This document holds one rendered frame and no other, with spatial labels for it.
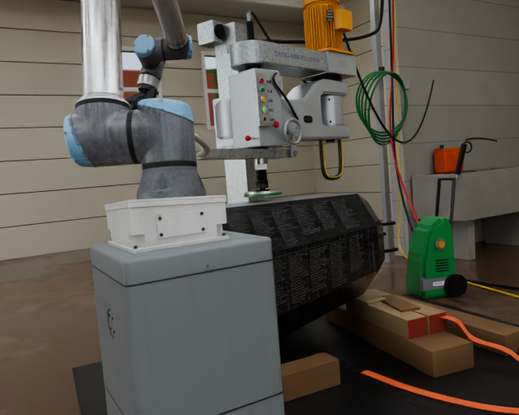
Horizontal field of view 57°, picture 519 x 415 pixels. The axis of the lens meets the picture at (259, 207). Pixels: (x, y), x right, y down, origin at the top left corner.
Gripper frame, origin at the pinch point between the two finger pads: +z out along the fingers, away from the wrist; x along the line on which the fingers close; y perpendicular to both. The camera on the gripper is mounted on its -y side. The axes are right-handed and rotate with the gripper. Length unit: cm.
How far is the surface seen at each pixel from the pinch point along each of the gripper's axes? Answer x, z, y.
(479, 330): 111, 50, 159
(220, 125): 121, -54, -15
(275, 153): 80, -24, 40
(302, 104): 88, -58, 48
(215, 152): 46, -9, 20
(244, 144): 70, -24, 25
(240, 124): 67, -34, 21
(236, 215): 53, 19, 35
